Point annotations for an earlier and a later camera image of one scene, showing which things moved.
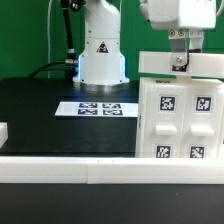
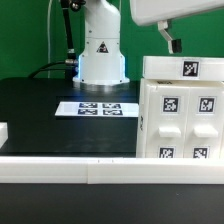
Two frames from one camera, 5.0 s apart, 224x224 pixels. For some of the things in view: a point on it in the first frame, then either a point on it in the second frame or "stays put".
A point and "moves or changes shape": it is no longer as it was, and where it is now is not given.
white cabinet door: [203, 121] stays put
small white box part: [200, 65] moves or changes shape
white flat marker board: [97, 109] stays put
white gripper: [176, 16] → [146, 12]
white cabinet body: [180, 118] stays put
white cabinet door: [165, 121] stays put
